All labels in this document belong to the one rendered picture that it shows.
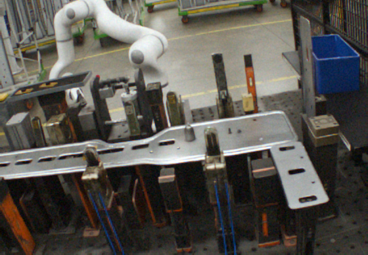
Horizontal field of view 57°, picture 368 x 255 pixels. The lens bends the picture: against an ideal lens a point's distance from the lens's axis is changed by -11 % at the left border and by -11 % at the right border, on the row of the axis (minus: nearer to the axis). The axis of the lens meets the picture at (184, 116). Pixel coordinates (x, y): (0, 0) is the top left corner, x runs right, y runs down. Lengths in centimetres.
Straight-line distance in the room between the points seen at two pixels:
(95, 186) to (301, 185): 56
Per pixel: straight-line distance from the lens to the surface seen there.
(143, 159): 116
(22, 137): 149
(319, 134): 107
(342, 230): 126
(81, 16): 175
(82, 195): 132
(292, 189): 94
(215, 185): 99
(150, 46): 161
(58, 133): 141
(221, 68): 128
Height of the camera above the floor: 158
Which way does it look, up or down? 25 degrees down
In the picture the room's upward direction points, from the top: 11 degrees counter-clockwise
